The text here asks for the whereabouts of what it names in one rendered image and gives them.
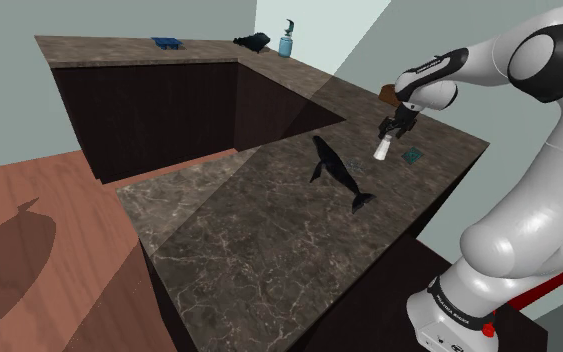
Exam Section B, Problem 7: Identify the teal square coaster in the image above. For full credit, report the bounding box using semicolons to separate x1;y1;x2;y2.
401;147;425;166

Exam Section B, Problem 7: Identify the black animal figure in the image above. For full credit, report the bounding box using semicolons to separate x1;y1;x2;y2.
232;31;272;54

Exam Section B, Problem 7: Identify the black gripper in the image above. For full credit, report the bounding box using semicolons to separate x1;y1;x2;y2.
377;103;420;142

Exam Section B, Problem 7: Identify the blue soap dispenser bottle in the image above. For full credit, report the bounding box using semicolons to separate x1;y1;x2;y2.
277;18;296;59

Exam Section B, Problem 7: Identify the brown bowl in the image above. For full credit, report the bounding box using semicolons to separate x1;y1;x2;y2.
377;83;403;109

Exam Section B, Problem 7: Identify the white shaker bottle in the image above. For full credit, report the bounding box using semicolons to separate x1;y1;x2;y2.
372;134;393;162

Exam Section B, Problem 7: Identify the blue tray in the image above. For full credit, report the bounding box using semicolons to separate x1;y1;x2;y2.
150;36;184;51

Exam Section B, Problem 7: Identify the black whale figure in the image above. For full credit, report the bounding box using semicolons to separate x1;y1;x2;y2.
308;134;378;215

